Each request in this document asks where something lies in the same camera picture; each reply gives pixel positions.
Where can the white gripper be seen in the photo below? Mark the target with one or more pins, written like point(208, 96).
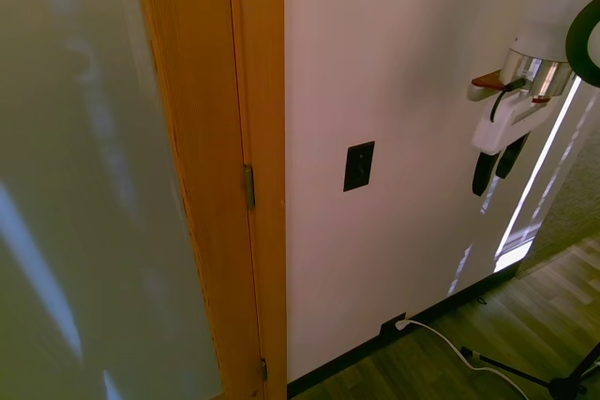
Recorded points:
point(506, 123)

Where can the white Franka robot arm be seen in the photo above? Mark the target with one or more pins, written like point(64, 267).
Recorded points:
point(547, 2)

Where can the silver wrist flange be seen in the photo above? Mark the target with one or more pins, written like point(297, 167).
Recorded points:
point(539, 74)

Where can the black baseboard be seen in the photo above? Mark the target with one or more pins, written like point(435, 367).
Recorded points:
point(403, 330)

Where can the black tripod stand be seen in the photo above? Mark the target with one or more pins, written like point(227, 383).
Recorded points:
point(553, 372)

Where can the brass door hinge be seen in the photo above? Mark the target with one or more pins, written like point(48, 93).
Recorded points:
point(264, 369)
point(249, 187)

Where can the frosted glass wooden door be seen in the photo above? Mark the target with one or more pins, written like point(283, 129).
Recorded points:
point(117, 175)

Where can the wrist camera with brown mount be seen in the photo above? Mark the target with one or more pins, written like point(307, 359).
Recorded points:
point(485, 86)

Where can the black light switch plate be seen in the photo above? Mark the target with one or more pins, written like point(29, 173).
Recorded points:
point(358, 166)

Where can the wooden door frame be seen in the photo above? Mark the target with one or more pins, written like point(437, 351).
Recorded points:
point(262, 175)

